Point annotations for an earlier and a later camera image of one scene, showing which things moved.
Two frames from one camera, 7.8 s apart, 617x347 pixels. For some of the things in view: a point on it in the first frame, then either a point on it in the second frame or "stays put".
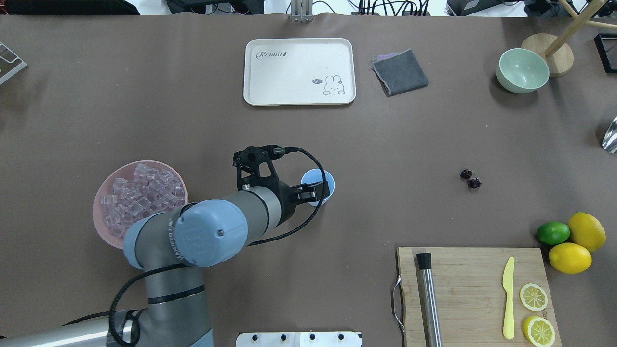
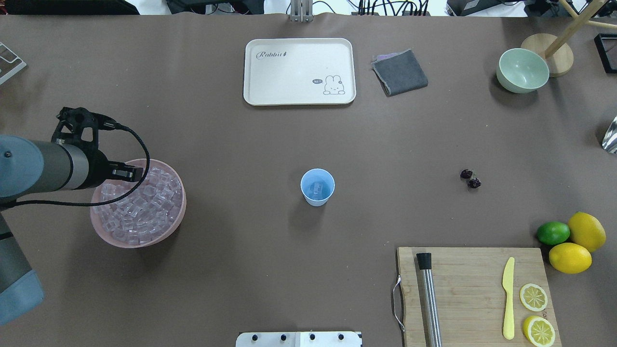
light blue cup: [315, 175] stays put
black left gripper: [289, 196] → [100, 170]
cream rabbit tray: [303, 72] stays put
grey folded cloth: [398, 73] stays put
